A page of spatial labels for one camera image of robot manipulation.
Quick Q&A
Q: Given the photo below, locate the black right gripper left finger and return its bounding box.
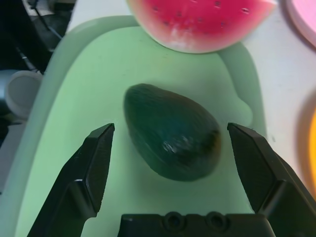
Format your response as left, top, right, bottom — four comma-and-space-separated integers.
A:
27, 122, 116, 237

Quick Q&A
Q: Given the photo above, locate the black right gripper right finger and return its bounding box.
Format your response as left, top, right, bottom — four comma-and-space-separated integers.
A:
227, 122, 316, 237

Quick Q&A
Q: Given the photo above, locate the dark green avocado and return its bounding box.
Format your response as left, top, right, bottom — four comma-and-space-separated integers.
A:
123, 83, 222, 183

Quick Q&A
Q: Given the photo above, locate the watermelon slice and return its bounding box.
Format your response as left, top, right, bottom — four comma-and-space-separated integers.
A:
125, 0, 277, 54

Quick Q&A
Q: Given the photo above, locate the yellow plate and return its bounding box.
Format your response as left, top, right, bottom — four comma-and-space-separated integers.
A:
297, 92, 316, 198

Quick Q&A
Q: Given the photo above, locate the green cutting mat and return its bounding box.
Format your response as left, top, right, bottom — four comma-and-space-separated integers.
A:
0, 15, 269, 237

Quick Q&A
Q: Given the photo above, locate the pink plate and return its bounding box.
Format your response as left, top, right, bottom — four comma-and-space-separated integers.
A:
281, 0, 316, 51

